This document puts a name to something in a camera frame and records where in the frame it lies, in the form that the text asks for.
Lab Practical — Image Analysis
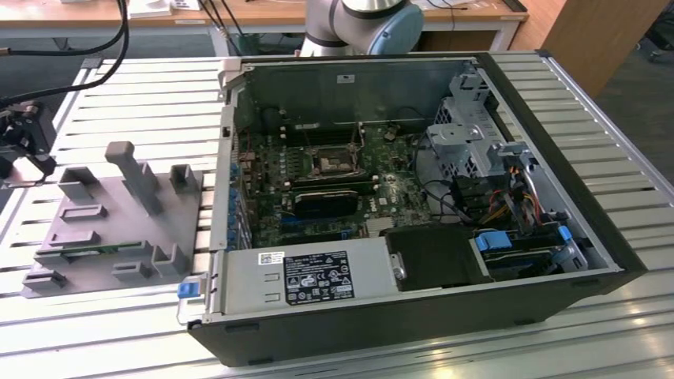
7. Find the coloured power wire bundle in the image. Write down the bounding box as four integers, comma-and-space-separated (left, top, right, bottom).
487, 189, 542, 226

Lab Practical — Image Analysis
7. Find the metal socket cover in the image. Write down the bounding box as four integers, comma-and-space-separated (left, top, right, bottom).
347, 121, 368, 156

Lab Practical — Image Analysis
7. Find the silver chipset heatsink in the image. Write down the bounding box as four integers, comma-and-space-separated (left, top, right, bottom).
365, 218, 393, 237

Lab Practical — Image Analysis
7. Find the black graphics card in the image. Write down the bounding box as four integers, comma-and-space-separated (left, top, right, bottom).
292, 189, 359, 218

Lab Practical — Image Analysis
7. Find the black office chair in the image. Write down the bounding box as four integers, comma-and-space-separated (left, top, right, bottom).
644, 19, 674, 64

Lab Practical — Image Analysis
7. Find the grey parts rack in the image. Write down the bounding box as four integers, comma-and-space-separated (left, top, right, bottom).
18, 141, 207, 300

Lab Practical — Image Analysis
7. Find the green RAM stick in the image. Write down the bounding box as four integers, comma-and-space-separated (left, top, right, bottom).
62, 245, 121, 257

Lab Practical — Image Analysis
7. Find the thick black cable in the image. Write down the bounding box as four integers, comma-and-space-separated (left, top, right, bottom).
0, 0, 130, 104

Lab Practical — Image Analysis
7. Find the hard disk in blue carrier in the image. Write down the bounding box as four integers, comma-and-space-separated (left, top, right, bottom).
471, 231, 559, 277

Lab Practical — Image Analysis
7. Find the white box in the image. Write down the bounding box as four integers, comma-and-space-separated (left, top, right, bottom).
128, 0, 174, 20

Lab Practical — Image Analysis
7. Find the green motherboard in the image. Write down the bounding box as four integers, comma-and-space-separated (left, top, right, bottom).
231, 124, 459, 248

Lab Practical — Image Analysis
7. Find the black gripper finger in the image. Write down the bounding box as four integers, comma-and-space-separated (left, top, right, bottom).
14, 100, 57, 183
0, 118, 20, 182

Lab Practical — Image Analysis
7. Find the silver power supply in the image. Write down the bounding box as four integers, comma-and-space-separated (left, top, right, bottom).
201, 238, 399, 323

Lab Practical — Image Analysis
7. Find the wooden desk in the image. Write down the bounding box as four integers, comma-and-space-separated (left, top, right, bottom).
0, 0, 531, 52

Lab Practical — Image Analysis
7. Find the black plastic shroud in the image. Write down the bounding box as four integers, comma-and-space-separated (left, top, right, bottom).
383, 227, 496, 292

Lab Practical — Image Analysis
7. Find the black RAM slot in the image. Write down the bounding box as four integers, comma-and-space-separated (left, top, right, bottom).
287, 128, 364, 138

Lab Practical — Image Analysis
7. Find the wooden cabinet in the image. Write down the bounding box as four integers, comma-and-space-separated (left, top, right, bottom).
507, 0, 667, 99

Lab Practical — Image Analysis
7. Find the black PC case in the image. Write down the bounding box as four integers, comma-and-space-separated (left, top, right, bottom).
186, 50, 650, 368

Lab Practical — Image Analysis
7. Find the silver drive cage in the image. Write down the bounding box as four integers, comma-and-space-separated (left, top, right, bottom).
423, 73, 532, 182

